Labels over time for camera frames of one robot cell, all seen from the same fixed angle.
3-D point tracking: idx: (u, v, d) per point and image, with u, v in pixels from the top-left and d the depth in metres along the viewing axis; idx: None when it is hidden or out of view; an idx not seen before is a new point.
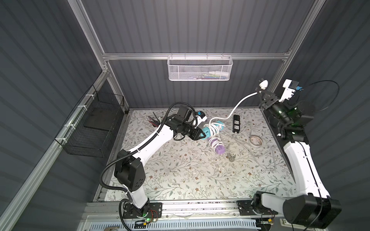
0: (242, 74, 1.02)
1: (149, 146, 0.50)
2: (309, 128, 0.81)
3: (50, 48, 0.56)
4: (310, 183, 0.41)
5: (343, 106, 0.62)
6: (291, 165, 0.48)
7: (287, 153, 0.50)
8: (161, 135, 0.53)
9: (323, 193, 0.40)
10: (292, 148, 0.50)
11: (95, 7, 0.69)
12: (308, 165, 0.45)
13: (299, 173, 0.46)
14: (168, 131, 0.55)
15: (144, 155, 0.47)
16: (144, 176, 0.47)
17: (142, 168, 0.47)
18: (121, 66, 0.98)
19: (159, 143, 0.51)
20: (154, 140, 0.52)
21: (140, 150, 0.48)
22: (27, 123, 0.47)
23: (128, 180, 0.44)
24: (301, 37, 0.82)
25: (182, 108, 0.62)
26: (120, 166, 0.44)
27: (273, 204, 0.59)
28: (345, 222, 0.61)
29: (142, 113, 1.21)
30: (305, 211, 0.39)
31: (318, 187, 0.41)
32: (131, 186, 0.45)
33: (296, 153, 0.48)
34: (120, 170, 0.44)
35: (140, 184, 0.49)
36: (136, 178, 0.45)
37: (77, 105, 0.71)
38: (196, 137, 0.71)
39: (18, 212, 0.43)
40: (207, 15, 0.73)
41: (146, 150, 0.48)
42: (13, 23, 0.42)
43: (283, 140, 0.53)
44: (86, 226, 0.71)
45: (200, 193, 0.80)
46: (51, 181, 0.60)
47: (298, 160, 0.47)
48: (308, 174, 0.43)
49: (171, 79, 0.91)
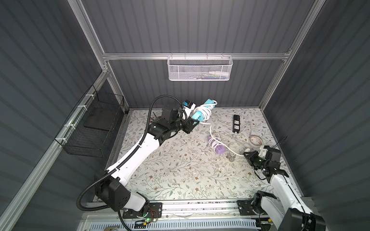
0: (242, 74, 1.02)
1: (130, 162, 0.45)
2: (308, 128, 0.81)
3: (51, 48, 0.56)
4: (294, 201, 0.47)
5: (342, 106, 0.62)
6: (279, 195, 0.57)
7: (274, 185, 0.59)
8: (143, 147, 0.48)
9: (307, 209, 0.45)
10: (276, 177, 0.59)
11: (95, 7, 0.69)
12: (290, 189, 0.52)
13: (285, 199, 0.51)
14: (151, 141, 0.50)
15: (124, 173, 0.42)
16: (128, 194, 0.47)
17: (123, 187, 0.43)
18: (121, 66, 0.98)
19: (141, 155, 0.46)
20: (137, 153, 0.47)
21: (119, 169, 0.43)
22: (27, 123, 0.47)
23: (110, 200, 0.38)
24: (301, 36, 0.82)
25: (165, 109, 0.53)
26: (99, 187, 0.45)
27: (269, 210, 0.60)
28: (346, 222, 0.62)
29: (142, 113, 1.21)
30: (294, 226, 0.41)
31: (300, 204, 0.46)
32: (114, 206, 0.41)
33: (280, 181, 0.57)
34: (99, 192, 0.44)
35: (124, 201, 0.45)
36: (118, 198, 0.41)
37: (77, 105, 0.71)
38: (189, 129, 0.65)
39: (18, 213, 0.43)
40: (207, 15, 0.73)
41: (126, 167, 0.43)
42: (13, 23, 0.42)
43: (268, 176, 0.63)
44: (86, 226, 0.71)
45: (200, 193, 0.80)
46: (51, 181, 0.60)
47: (282, 186, 0.55)
48: (292, 195, 0.50)
49: (171, 79, 0.91)
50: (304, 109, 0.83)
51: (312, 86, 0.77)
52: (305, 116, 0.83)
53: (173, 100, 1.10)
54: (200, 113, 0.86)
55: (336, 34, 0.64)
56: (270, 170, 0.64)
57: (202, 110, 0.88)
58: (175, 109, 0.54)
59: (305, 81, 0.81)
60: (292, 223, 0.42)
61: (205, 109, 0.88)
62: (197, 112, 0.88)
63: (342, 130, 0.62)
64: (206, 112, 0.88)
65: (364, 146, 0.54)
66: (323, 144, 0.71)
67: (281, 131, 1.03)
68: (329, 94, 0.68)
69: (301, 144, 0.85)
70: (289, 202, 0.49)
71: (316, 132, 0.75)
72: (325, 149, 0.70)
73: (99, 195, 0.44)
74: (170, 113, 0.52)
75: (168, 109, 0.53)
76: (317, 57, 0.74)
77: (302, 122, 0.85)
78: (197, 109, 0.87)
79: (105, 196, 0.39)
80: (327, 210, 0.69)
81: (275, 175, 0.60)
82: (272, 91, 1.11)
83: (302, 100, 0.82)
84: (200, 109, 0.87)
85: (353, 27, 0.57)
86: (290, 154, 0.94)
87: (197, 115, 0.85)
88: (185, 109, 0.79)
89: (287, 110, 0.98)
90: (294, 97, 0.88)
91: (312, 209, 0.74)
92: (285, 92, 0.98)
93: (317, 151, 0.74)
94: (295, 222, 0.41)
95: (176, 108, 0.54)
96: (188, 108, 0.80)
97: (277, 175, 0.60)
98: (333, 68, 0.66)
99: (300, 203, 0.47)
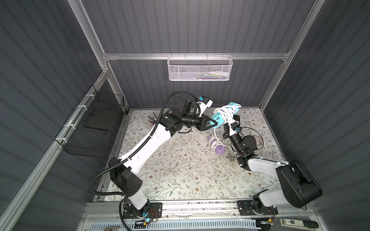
0: (241, 74, 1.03)
1: (141, 153, 0.45)
2: (308, 128, 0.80)
3: (50, 48, 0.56)
4: (274, 163, 0.55)
5: (342, 106, 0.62)
6: (261, 171, 0.61)
7: (253, 167, 0.64)
8: (154, 138, 0.48)
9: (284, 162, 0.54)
10: (251, 160, 0.66)
11: (95, 7, 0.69)
12: (265, 160, 0.61)
13: (268, 169, 0.57)
14: (163, 132, 0.49)
15: (136, 163, 0.43)
16: (141, 181, 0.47)
17: (135, 175, 0.45)
18: (121, 66, 0.98)
19: (153, 147, 0.46)
20: (148, 144, 0.46)
21: (131, 159, 0.44)
22: (28, 124, 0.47)
23: (123, 186, 0.40)
24: (301, 37, 0.82)
25: (179, 100, 0.52)
26: (114, 174, 0.47)
27: (273, 200, 0.59)
28: (345, 222, 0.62)
29: (142, 113, 1.21)
30: (289, 180, 0.45)
31: (279, 162, 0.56)
32: (127, 192, 0.44)
33: (254, 160, 0.65)
34: (113, 178, 0.47)
35: (137, 188, 0.47)
36: (131, 184, 0.43)
37: (77, 105, 0.71)
38: (203, 127, 0.61)
39: (18, 212, 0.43)
40: (207, 15, 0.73)
41: (138, 158, 0.44)
42: (13, 24, 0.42)
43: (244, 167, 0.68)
44: (86, 226, 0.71)
45: (200, 193, 0.80)
46: (51, 181, 0.60)
47: (259, 160, 0.63)
48: (269, 161, 0.59)
49: (171, 79, 0.91)
50: (303, 109, 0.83)
51: (312, 86, 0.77)
52: (305, 116, 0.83)
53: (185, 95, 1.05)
54: (218, 114, 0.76)
55: (336, 34, 0.64)
56: (245, 163, 0.68)
57: (222, 112, 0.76)
58: (189, 101, 0.52)
59: (305, 81, 0.81)
60: (286, 179, 0.46)
61: (227, 110, 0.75)
62: (216, 113, 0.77)
63: (342, 130, 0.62)
64: (228, 115, 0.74)
65: (364, 146, 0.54)
66: (323, 144, 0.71)
67: (281, 131, 1.03)
68: (329, 93, 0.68)
69: (301, 144, 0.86)
70: (271, 166, 0.55)
71: (316, 132, 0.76)
72: (325, 149, 0.70)
73: (113, 181, 0.46)
74: (184, 104, 0.51)
75: (182, 100, 0.51)
76: (317, 57, 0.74)
77: (302, 122, 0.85)
78: (216, 111, 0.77)
79: (118, 182, 0.41)
80: (326, 209, 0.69)
81: (250, 161, 0.66)
82: (271, 92, 1.12)
83: (302, 100, 0.82)
84: (218, 110, 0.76)
85: (353, 27, 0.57)
86: (289, 154, 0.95)
87: (216, 116, 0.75)
88: (200, 105, 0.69)
89: (287, 111, 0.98)
90: (294, 98, 0.89)
91: (312, 209, 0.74)
92: (285, 92, 0.98)
93: (317, 151, 0.74)
94: (286, 176, 0.46)
95: (189, 100, 0.52)
96: (204, 104, 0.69)
97: (250, 160, 0.67)
98: (333, 69, 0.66)
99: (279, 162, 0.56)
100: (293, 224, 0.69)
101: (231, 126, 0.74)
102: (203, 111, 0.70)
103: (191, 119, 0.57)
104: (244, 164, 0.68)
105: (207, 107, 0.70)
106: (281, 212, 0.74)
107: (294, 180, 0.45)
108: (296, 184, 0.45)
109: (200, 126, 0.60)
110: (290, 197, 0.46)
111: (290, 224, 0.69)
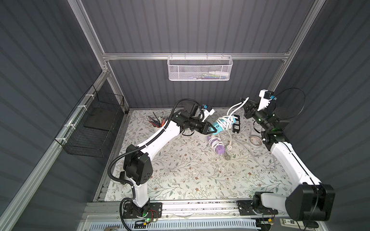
0: (242, 74, 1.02)
1: (156, 141, 0.51)
2: (308, 129, 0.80)
3: (50, 48, 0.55)
4: (302, 174, 0.45)
5: (342, 106, 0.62)
6: (282, 164, 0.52)
7: (276, 154, 0.57)
8: (167, 131, 0.55)
9: (316, 180, 0.43)
10: (278, 147, 0.55)
11: (95, 7, 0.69)
12: (295, 159, 0.49)
13: (290, 170, 0.50)
14: (175, 126, 0.57)
15: (151, 150, 0.49)
16: (151, 170, 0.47)
17: (150, 163, 0.49)
18: (121, 66, 0.98)
19: (166, 139, 0.52)
20: (161, 135, 0.53)
21: (148, 146, 0.50)
22: (28, 124, 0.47)
23: (137, 173, 0.46)
24: (301, 37, 0.82)
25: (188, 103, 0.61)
26: (129, 160, 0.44)
27: (273, 201, 0.59)
28: (345, 222, 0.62)
29: (142, 113, 1.21)
30: (305, 201, 0.40)
31: (309, 175, 0.44)
32: (140, 179, 0.46)
33: (282, 150, 0.53)
34: (128, 164, 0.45)
35: (148, 176, 0.50)
36: (145, 171, 0.46)
37: (77, 105, 0.71)
38: (205, 132, 0.69)
39: (18, 214, 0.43)
40: (207, 14, 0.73)
41: (153, 146, 0.50)
42: (13, 23, 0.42)
43: (268, 144, 0.59)
44: (86, 226, 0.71)
45: (200, 193, 0.80)
46: (50, 181, 0.60)
47: (285, 156, 0.52)
48: (298, 167, 0.47)
49: (171, 79, 0.91)
50: (304, 109, 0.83)
51: (312, 85, 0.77)
52: (305, 116, 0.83)
53: (185, 94, 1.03)
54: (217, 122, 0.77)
55: (336, 34, 0.64)
56: (270, 138, 0.59)
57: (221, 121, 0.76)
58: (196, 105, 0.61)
59: (305, 81, 0.80)
60: (302, 197, 0.41)
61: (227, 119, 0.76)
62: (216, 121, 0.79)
63: (342, 130, 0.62)
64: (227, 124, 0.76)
65: (365, 146, 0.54)
66: (323, 144, 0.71)
67: None
68: (329, 93, 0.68)
69: (301, 144, 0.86)
70: (296, 175, 0.47)
71: (315, 132, 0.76)
72: (325, 149, 0.70)
73: (128, 168, 0.50)
74: (192, 106, 0.61)
75: (191, 103, 0.62)
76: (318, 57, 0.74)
77: (302, 122, 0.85)
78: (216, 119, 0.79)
79: (132, 169, 0.50)
80: None
81: (276, 143, 0.56)
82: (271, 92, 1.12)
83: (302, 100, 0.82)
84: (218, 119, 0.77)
85: (353, 27, 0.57)
86: None
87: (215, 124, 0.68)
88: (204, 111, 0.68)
89: None
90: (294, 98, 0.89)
91: None
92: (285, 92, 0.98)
93: (317, 151, 0.74)
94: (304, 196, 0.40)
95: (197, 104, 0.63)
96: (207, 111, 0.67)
97: (279, 144, 0.55)
98: (333, 69, 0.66)
99: (309, 175, 0.44)
100: (293, 224, 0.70)
101: (266, 95, 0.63)
102: (205, 118, 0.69)
103: (195, 122, 0.66)
104: (269, 139, 0.59)
105: (209, 115, 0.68)
106: (281, 212, 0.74)
107: (309, 201, 0.39)
108: (308, 205, 0.40)
109: (202, 130, 0.69)
110: (293, 206, 0.45)
111: (290, 223, 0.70)
